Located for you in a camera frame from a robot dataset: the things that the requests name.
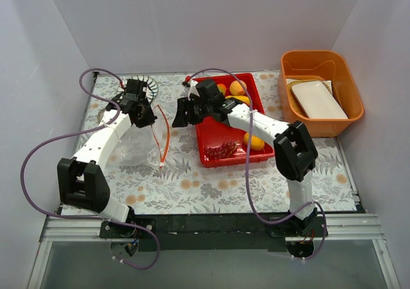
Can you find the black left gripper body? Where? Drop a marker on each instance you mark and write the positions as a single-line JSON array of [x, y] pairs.
[[129, 100]]

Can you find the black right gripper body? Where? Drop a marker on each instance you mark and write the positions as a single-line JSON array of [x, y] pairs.
[[193, 110]]

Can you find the clear zip top bag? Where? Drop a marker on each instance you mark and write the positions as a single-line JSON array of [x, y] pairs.
[[144, 146]]

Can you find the red grape bunch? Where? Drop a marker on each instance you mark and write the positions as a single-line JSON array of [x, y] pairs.
[[226, 150]]

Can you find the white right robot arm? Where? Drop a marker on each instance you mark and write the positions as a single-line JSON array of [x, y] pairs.
[[295, 152]]

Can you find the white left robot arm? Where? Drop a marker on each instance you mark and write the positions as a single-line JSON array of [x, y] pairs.
[[81, 180]]

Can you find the green red mango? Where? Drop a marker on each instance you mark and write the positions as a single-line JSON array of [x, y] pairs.
[[222, 88]]

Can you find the striped round plate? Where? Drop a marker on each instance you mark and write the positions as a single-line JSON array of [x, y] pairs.
[[153, 85]]

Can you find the orange peach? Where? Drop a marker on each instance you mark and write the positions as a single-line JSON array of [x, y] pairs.
[[238, 87]]

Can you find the woven round coaster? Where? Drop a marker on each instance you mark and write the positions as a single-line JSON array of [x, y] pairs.
[[100, 115]]

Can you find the floral patterned table mat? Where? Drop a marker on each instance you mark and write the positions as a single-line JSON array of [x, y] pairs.
[[187, 185]]

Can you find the white rectangular plate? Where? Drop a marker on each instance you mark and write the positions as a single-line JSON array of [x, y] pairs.
[[335, 110]]

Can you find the orange plastic basin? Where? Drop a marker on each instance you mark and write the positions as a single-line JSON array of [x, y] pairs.
[[324, 66]]

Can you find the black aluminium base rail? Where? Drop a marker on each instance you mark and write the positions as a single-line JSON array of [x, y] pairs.
[[216, 231]]

